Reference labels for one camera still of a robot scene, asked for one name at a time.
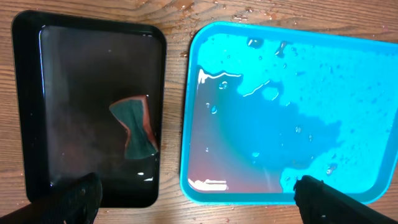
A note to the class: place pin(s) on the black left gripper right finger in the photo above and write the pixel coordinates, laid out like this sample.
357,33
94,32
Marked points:
319,203

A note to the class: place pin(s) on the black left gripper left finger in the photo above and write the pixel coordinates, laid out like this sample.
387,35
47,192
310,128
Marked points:
78,203

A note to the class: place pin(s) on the pink cleaning sponge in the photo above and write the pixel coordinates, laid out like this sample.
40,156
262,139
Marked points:
133,114

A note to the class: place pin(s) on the teal plastic tray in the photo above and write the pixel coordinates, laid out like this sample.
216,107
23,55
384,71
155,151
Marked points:
267,106

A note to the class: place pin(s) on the black rectangular tray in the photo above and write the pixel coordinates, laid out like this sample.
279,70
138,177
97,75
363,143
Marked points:
69,70

